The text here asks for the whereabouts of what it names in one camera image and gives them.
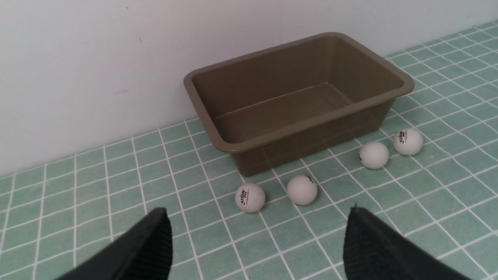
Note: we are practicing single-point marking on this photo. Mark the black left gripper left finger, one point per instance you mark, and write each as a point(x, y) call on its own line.
point(144, 252)

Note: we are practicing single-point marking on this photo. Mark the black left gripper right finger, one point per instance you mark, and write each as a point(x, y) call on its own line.
point(374, 251)

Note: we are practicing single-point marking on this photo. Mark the white ping-pong ball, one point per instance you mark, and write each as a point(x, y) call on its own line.
point(373, 155)
point(302, 190)

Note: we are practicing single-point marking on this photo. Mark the logo ping-pong ball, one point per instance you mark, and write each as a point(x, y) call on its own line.
point(408, 142)
point(250, 197)

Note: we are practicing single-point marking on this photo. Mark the green checkered tablecloth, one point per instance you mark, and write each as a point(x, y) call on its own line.
point(444, 198)

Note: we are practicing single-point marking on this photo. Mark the olive plastic storage bin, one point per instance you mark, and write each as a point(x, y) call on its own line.
point(277, 105)

